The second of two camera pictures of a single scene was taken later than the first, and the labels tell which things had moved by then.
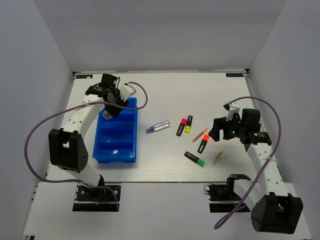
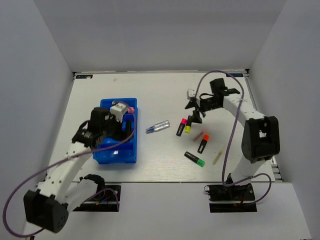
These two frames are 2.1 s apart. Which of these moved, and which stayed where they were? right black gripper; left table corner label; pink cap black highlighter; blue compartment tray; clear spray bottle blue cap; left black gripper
Moved: left black gripper; right black gripper
Stayed: left table corner label; pink cap black highlighter; clear spray bottle blue cap; blue compartment tray
